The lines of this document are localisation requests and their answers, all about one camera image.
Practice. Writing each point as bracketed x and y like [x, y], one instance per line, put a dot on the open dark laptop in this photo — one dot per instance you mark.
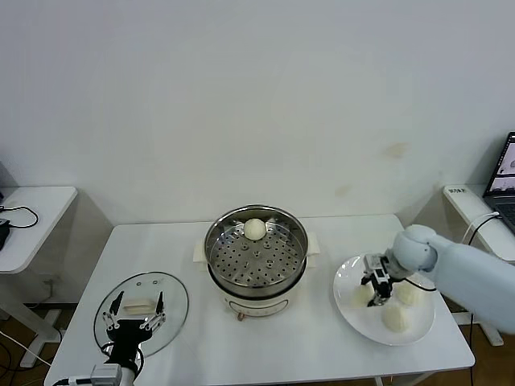
[505, 169]

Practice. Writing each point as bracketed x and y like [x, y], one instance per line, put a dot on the small paper label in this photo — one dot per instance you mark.
[458, 191]

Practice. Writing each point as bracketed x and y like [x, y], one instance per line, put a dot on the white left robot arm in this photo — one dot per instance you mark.
[128, 376]

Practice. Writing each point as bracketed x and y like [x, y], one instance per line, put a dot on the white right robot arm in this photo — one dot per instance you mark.
[462, 265]

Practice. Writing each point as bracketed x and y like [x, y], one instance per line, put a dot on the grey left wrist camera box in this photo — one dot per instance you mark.
[106, 376]

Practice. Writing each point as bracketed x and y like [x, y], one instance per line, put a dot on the white side table with laptop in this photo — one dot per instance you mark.
[470, 203]

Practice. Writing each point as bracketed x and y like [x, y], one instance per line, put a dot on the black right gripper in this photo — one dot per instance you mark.
[384, 289]

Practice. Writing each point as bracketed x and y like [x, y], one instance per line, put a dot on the small black device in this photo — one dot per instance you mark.
[3, 237]

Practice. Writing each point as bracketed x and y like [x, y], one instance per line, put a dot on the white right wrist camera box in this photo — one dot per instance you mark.
[376, 265]

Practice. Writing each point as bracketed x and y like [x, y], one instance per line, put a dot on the white steamed baozi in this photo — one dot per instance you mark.
[254, 229]
[396, 319]
[410, 297]
[358, 299]

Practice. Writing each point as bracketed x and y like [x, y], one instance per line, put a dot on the round glass pot lid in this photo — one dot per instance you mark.
[137, 305]

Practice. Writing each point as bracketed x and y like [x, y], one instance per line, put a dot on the white round plate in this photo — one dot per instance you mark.
[350, 273]

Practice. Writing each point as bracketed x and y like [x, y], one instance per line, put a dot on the perforated steel steamer basket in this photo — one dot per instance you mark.
[281, 261]

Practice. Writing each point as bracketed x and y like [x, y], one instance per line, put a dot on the cream electric cooker pot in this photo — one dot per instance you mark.
[257, 305]

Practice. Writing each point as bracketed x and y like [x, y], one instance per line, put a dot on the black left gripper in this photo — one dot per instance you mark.
[130, 339]

